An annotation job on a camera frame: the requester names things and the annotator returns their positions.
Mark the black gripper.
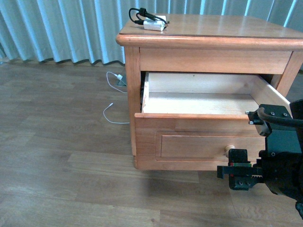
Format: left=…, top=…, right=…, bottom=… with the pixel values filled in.
left=216, top=99, right=303, bottom=204

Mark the wooden drawer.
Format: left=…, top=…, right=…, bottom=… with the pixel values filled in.
left=134, top=72, right=289, bottom=171

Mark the beige bracket on gripper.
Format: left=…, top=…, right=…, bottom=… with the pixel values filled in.
left=245, top=105, right=294, bottom=137

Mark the pale green pleated curtain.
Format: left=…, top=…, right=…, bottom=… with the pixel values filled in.
left=0, top=0, right=303, bottom=64

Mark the white floor charging cable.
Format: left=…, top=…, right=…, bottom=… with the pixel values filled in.
left=103, top=71, right=130, bottom=124

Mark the white charger with black cable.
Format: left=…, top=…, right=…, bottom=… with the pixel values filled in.
left=128, top=8, right=170, bottom=31

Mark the open metal floor socket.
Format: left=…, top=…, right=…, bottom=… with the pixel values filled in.
left=116, top=74, right=127, bottom=87

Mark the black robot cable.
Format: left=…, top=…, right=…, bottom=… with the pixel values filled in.
left=257, top=106, right=303, bottom=127

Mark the wooden nightstand cabinet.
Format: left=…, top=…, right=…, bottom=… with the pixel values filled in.
left=116, top=13, right=303, bottom=158

